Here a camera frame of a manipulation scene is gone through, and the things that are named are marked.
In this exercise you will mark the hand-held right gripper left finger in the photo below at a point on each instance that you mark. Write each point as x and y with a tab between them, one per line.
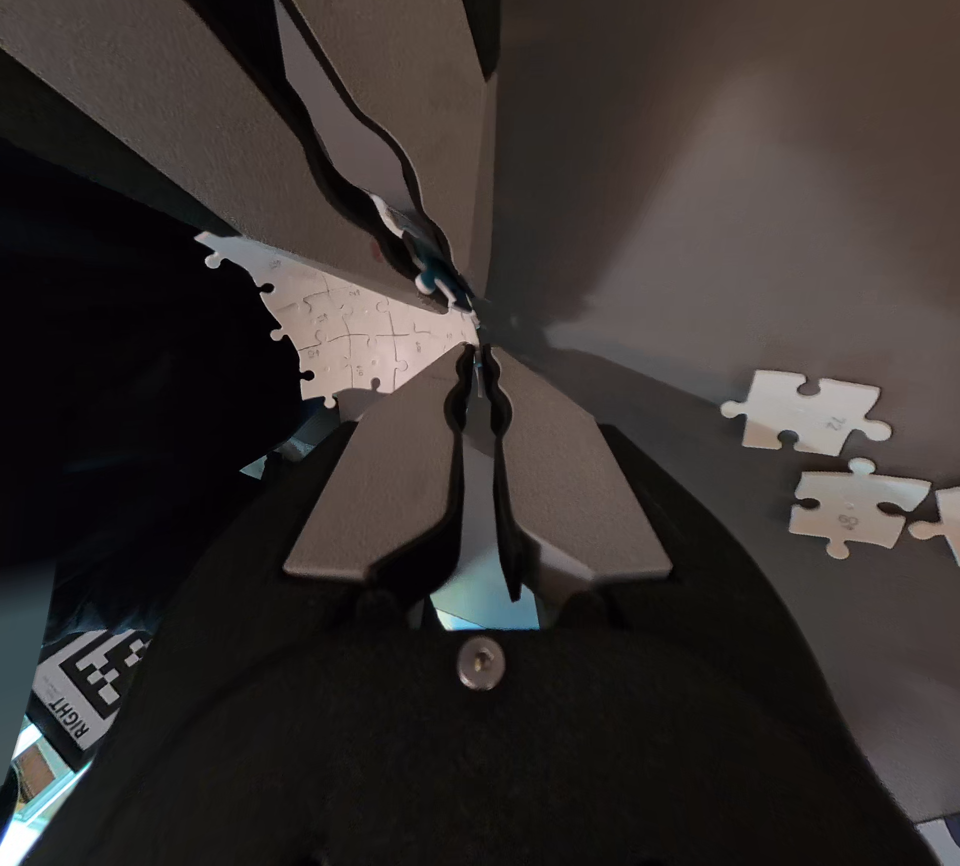
390	498

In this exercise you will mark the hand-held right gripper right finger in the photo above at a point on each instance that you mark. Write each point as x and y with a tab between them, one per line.
570	498

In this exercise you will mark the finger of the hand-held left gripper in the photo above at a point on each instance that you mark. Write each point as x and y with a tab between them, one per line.
375	18
150	93

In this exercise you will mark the partly built puzzle ball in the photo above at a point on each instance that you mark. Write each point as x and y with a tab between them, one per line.
360	333

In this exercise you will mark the person's dark-clothed torso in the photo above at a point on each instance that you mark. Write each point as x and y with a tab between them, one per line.
112	393

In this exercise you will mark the black white printed tag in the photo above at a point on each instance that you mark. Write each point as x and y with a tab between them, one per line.
90	686

